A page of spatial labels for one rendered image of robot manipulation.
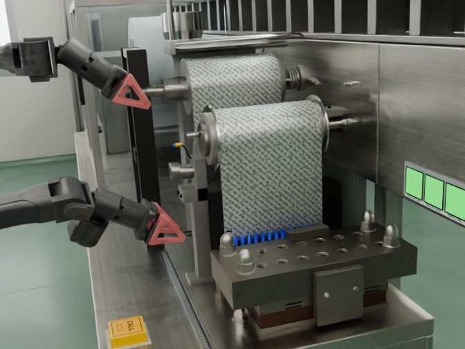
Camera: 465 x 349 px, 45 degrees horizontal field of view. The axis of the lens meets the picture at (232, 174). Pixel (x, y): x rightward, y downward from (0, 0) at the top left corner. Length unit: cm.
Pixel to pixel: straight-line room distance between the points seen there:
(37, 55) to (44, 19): 551
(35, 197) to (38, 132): 568
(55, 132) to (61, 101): 37
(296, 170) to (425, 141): 31
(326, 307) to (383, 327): 12
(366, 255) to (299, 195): 21
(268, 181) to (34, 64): 54
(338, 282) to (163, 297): 41
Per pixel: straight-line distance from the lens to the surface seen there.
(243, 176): 121
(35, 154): 684
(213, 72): 141
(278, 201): 125
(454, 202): 102
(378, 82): 120
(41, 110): 674
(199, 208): 129
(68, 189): 112
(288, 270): 109
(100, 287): 140
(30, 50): 117
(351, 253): 117
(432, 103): 105
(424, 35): 108
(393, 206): 156
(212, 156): 119
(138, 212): 116
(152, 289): 135
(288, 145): 123
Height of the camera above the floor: 151
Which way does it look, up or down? 16 degrees down
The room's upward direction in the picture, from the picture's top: 3 degrees counter-clockwise
